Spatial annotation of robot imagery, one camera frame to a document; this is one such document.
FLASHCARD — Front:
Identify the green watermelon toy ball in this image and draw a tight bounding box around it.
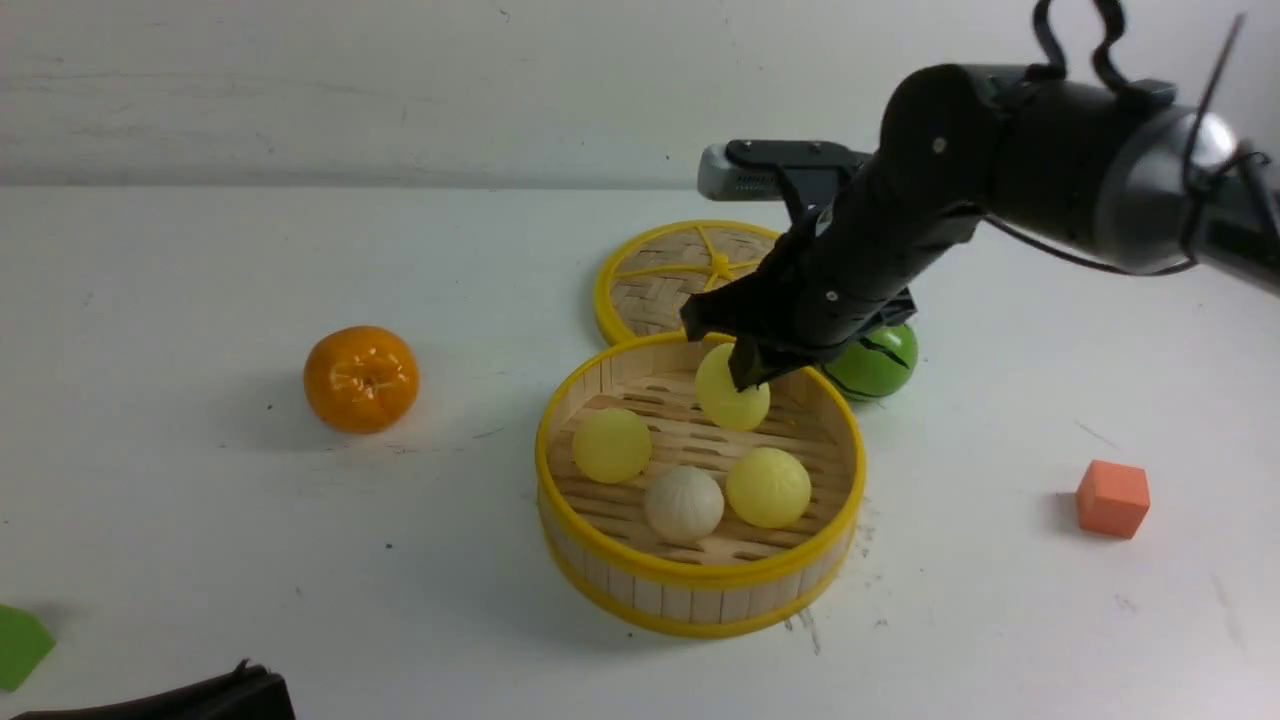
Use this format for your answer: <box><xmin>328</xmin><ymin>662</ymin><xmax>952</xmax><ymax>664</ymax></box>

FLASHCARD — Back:
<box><xmin>819</xmin><ymin>324</ymin><xmax>919</xmax><ymax>402</ymax></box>

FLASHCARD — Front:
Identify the yellow bun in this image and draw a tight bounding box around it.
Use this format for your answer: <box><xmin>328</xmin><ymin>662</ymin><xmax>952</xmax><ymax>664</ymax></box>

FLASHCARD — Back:
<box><xmin>724</xmin><ymin>447</ymin><xmax>812</xmax><ymax>529</ymax></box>
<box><xmin>694</xmin><ymin>343</ymin><xmax>772</xmax><ymax>432</ymax></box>
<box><xmin>571</xmin><ymin>407</ymin><xmax>653</xmax><ymax>486</ymax></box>

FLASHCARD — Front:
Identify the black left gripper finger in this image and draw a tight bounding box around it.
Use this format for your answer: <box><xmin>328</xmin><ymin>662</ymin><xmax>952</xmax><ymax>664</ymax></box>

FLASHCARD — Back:
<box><xmin>17</xmin><ymin>659</ymin><xmax>297</xmax><ymax>719</ymax></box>

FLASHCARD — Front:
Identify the green foam block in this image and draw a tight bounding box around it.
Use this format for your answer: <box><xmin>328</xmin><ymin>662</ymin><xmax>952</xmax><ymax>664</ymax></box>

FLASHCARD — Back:
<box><xmin>0</xmin><ymin>603</ymin><xmax>56</xmax><ymax>693</ymax></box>

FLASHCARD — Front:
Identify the second robot arm right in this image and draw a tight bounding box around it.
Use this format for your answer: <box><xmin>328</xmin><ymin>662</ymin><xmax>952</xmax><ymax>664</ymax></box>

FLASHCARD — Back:
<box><xmin>678</xmin><ymin>1</ymin><xmax>1277</xmax><ymax>378</ymax></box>

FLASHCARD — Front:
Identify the woven bamboo steamer lid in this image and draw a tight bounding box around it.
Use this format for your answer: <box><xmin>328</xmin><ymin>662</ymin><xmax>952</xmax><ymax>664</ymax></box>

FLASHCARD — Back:
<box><xmin>591</xmin><ymin>219</ymin><xmax>780</xmax><ymax>345</ymax></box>

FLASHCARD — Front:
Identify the white bun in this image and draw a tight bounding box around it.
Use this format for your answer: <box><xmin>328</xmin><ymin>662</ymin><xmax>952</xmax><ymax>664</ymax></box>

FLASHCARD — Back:
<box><xmin>643</xmin><ymin>465</ymin><xmax>724</xmax><ymax>543</ymax></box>

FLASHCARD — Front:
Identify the orange foam cube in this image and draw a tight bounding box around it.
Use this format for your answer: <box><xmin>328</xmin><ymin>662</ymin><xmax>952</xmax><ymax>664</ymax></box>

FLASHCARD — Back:
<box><xmin>1075</xmin><ymin>459</ymin><xmax>1151</xmax><ymax>541</ymax></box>

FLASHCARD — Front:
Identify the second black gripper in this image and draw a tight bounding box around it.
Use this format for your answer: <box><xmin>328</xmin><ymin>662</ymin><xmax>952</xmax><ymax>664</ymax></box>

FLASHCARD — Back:
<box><xmin>680</xmin><ymin>152</ymin><xmax>980</xmax><ymax>392</ymax></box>

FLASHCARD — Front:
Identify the orange toy tangerine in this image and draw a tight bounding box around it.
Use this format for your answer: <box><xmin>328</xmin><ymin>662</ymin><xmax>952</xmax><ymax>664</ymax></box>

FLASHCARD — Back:
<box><xmin>302</xmin><ymin>325</ymin><xmax>420</xmax><ymax>434</ymax></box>

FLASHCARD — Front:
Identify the bamboo steamer tray yellow rim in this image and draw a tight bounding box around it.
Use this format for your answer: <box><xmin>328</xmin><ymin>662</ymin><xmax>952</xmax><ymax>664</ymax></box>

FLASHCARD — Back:
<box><xmin>534</xmin><ymin>333</ymin><xmax>867</xmax><ymax>638</ymax></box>

